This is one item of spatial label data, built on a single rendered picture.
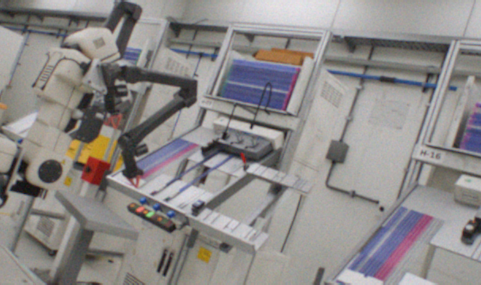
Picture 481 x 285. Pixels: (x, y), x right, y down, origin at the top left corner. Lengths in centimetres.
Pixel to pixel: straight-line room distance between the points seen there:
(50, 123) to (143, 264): 109
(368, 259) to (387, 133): 225
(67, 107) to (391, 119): 265
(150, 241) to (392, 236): 146
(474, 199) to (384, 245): 44
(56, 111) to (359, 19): 308
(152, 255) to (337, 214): 175
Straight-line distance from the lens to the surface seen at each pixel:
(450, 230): 206
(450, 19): 427
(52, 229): 375
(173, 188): 254
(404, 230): 203
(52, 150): 220
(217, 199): 239
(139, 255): 296
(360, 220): 398
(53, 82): 219
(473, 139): 223
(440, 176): 243
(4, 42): 675
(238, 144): 268
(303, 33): 289
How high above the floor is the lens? 97
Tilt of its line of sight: 4 degrees up
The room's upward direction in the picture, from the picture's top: 20 degrees clockwise
